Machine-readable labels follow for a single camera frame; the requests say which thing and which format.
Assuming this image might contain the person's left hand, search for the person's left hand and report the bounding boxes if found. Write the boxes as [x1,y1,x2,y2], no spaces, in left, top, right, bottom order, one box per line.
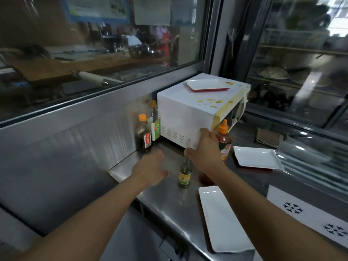
[131,149,170,188]

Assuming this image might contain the person's right hand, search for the person's right hand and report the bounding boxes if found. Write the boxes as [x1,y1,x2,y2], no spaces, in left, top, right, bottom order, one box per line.
[184,127,228,177]

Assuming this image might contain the large ketchup bottle orange cap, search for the large ketchup bottle orange cap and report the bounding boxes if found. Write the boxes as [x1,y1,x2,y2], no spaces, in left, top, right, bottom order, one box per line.
[200,119,233,187]

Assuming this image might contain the small glass bottle tan cap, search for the small glass bottle tan cap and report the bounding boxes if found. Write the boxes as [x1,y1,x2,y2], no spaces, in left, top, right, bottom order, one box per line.
[178,157,193,189]

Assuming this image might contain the dark sauce bottle orange cap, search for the dark sauce bottle orange cap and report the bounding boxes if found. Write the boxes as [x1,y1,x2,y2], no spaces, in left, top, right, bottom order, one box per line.
[135,113,153,153]

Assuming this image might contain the clear bottle green label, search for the clear bottle green label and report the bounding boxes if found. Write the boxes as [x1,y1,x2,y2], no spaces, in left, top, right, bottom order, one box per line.
[149,100,161,142]

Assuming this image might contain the white microwave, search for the white microwave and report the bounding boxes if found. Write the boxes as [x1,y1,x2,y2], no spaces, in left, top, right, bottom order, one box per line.
[157,72,251,150]

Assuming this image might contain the plain white rectangular plate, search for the plain white rectangular plate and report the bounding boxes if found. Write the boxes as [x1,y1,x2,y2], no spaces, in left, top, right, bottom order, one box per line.
[233,146,285,171]

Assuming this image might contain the white rectangular plate red underside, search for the white rectangular plate red underside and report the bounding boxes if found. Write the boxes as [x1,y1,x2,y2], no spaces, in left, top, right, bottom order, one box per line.
[186,78,232,92]

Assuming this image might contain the white plate orange print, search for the white plate orange print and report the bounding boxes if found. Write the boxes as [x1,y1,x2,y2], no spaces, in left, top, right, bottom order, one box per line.
[198,185,255,254]

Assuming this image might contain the person's right forearm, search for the person's right forearm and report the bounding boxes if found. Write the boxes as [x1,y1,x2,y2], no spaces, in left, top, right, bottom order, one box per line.
[215,165,348,261]

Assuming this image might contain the person's left forearm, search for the person's left forearm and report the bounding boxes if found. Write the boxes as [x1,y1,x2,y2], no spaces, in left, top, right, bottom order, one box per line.
[16,174,147,261]

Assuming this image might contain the stainless steel table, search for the stainless steel table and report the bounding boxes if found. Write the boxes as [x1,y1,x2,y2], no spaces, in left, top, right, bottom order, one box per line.
[108,121,286,261]

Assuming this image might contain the brown cloth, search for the brown cloth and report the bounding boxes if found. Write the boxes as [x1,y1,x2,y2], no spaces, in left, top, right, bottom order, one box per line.
[255,128,285,149]

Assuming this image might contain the low grey cabinet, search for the low grey cabinet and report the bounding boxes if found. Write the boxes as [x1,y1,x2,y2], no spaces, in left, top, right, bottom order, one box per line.
[99,205,191,261]

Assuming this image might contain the white roller metal ends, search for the white roller metal ends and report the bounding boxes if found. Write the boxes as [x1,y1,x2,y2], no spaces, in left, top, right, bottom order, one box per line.
[72,70,123,87]

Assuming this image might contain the dark metal bowl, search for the dark metal bowl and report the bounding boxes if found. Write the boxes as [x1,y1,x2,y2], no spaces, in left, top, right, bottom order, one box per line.
[128,43,149,59]

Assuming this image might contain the wooden kitchen counter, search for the wooden kitchen counter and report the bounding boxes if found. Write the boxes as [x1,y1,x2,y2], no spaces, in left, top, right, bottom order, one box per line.
[11,55,169,82]

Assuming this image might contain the white paper notice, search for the white paper notice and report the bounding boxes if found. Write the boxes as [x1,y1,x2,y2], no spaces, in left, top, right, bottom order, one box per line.
[133,0,172,26]

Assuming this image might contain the blue bordered poster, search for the blue bordered poster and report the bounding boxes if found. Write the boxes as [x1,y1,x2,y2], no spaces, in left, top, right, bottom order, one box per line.
[59,0,131,24]

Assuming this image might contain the glass window aluminium frame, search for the glass window aluminium frame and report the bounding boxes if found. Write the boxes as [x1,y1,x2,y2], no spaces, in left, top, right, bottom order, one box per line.
[0,0,223,128]

